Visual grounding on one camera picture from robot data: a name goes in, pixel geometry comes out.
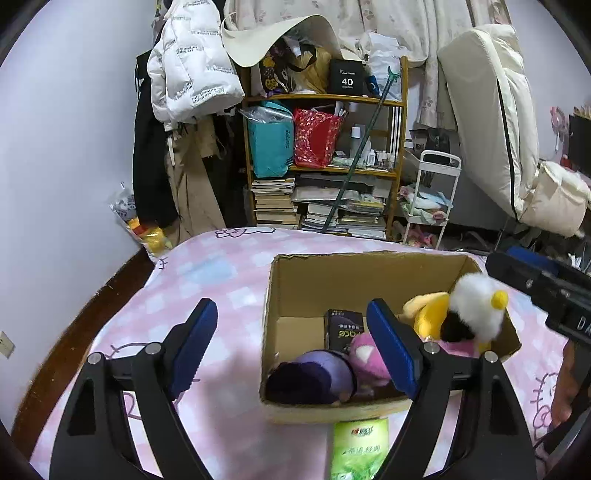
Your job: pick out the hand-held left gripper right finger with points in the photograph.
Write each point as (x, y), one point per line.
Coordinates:
(392, 346)

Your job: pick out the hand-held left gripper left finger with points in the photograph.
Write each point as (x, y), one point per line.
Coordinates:
(194, 350)

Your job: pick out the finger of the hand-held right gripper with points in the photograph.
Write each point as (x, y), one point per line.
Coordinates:
(517, 272)

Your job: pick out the pink white plush toy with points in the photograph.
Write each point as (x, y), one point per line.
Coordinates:
(367, 360)

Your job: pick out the black packet green print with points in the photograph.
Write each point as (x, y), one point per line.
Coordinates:
(345, 330)

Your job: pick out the yellow plush toy white pompom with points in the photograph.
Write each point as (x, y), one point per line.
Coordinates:
(471, 304)

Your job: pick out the purple plush doll white hair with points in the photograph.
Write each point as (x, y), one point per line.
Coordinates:
(309, 376)

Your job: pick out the cardboard box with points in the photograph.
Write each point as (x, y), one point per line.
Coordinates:
(300, 290)

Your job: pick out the green tissue packet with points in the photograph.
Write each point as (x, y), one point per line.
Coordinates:
(360, 450)

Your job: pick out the person's right hand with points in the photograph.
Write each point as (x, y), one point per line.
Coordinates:
(564, 387)

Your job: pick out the pink cat printed bedsheet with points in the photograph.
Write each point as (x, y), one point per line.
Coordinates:
(217, 277)

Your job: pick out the cream puffy bedding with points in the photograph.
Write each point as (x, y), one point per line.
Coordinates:
(558, 198)

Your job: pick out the pile of magazines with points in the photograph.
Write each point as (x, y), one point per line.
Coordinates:
(360, 214)

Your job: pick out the plastic bag with toys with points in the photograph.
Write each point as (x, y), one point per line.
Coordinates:
(141, 226)

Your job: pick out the white trolley cart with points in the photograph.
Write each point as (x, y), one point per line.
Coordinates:
(438, 159)

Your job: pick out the pink desk fan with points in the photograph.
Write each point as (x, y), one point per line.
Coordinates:
(558, 122)

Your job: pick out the beige hanging coat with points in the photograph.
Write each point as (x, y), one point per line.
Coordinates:
(196, 194)

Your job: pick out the white folded mattress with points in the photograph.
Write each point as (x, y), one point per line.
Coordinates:
(480, 115)

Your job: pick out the stack of books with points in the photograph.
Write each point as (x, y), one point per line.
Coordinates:
(274, 205)

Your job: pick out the row of small bottles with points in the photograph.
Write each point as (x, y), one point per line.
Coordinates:
(381, 158)

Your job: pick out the wooden shelf rack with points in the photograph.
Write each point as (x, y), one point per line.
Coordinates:
(399, 134)

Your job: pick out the green pole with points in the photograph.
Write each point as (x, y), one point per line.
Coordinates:
(364, 134)

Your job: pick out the teal bag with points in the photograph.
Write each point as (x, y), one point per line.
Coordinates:
(270, 147)

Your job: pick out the red patterned bag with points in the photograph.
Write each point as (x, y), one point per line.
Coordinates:
(316, 138)

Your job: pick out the white plastic bag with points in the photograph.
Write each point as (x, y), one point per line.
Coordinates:
(381, 60)

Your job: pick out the black box white label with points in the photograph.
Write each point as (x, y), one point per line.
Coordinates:
(347, 77)

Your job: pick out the floral curtains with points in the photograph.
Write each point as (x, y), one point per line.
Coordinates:
(415, 27)

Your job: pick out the white puffer jacket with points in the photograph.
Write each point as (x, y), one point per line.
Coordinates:
(194, 64)

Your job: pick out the brown bag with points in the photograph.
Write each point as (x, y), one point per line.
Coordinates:
(314, 69)

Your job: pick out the dark patterned tote bag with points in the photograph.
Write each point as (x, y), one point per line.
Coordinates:
(277, 69)

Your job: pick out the cream floppy mat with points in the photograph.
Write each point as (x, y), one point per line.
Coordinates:
(277, 32)

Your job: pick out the white wall socket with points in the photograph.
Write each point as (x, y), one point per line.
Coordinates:
(5, 344)

